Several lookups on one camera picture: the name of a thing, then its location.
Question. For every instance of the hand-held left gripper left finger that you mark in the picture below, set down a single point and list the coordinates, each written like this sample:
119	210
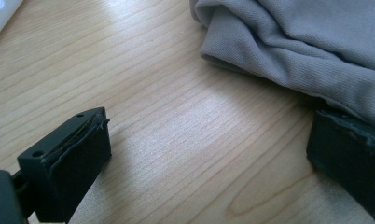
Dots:
67	161

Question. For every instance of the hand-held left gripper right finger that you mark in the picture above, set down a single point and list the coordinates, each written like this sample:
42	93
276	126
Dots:
347	152

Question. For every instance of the grey cloth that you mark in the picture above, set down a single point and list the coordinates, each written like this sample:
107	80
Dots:
300	46

